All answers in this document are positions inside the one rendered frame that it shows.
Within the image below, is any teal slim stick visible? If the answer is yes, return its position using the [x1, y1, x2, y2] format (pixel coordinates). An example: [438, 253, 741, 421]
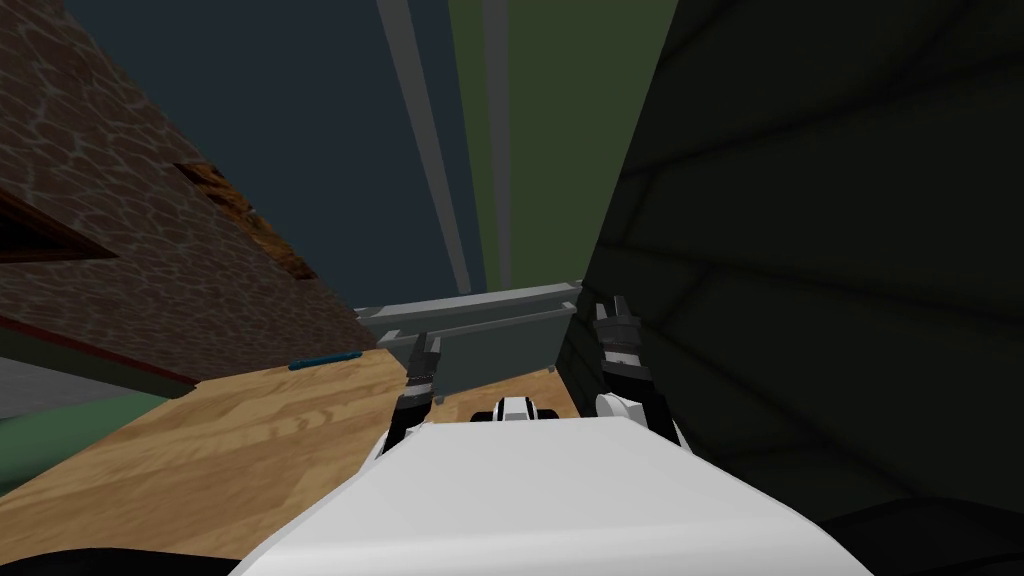
[287, 351, 365, 372]

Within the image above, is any brown wall picture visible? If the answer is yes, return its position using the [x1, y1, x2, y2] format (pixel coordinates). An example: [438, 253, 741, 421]
[173, 162, 319, 282]

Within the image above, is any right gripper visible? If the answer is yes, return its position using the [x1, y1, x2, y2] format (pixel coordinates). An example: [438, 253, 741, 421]
[592, 295, 644, 349]

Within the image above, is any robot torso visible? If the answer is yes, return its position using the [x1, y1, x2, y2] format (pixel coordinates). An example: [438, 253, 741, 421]
[227, 394, 877, 576]

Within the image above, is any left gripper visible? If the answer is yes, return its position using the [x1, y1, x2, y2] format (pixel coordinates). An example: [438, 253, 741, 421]
[405, 331, 442, 387]

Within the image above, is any dark window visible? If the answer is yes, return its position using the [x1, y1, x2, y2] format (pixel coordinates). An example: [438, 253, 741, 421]
[0, 187, 120, 266]

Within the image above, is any grey drawer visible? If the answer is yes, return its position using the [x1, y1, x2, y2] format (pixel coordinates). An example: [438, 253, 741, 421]
[354, 280, 583, 399]

